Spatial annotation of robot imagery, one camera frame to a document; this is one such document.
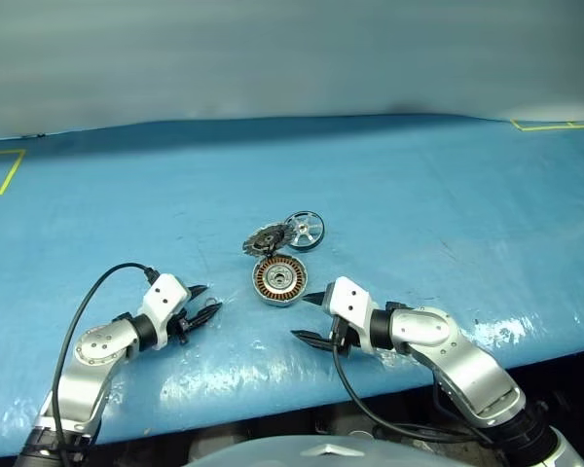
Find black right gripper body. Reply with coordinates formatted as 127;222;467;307
327;314;365;357

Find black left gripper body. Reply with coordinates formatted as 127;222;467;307
174;299;197;347

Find silver spoked rotor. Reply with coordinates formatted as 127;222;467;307
284;210;326;253

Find notched silver motor lid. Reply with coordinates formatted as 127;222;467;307
241;224;293;258

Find round motor housing copper windings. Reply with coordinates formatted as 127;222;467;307
251;253;308;308

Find grey rounded robot torso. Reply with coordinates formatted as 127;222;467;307
187;434;500;467

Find blue plastic table cover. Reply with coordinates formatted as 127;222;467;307
0;112;584;447

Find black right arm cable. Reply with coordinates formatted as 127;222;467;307
331;347;497;447

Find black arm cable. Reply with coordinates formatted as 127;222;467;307
51;262;157;467
331;347;497;447

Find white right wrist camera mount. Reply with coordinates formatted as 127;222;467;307
320;275;382;354

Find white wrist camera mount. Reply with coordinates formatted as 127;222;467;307
320;275;382;354
138;273;192;352

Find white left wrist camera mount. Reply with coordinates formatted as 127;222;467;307
138;273;192;352

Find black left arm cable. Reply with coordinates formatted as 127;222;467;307
51;262;157;467

